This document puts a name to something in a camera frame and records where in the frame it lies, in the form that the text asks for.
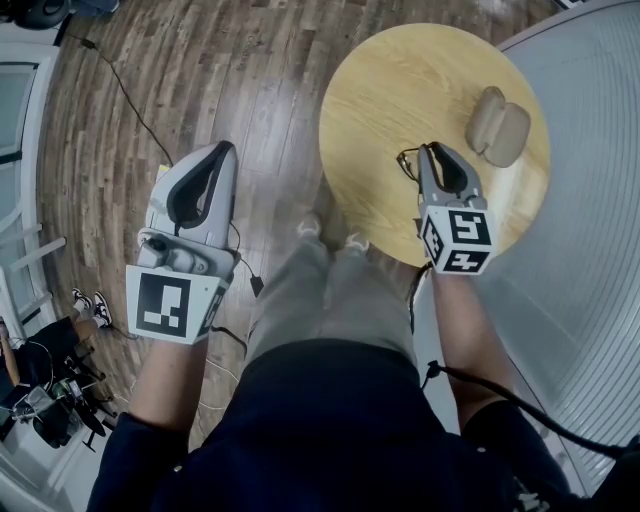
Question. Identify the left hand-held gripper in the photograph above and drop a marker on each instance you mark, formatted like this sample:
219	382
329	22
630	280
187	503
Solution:
165	305

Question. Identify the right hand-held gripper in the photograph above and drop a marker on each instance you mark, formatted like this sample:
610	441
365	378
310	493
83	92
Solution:
470	235

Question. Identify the black-framed eyeglasses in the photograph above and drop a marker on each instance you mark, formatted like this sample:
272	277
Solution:
407	161

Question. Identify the person's left forearm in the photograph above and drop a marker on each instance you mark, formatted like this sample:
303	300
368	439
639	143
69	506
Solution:
165	380

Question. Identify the person's right forearm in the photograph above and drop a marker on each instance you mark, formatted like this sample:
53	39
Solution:
470	340

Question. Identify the black shoulder bag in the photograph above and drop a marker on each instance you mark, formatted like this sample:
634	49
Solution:
620	480

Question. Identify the beige glasses case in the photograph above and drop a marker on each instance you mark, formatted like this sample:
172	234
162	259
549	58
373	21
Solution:
505	135

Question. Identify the white power strip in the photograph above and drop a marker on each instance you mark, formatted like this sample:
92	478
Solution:
164	174

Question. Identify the round wooden side table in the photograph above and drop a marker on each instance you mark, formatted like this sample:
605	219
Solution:
390	85

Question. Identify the person's left white shoe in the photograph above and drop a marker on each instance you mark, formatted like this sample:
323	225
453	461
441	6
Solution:
310	225

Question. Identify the white table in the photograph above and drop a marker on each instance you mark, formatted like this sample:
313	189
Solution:
45	248

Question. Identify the person's grey trousers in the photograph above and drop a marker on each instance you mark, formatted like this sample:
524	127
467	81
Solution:
330	300

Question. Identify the person's dark blue shirt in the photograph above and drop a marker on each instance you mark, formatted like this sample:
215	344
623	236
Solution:
325	435

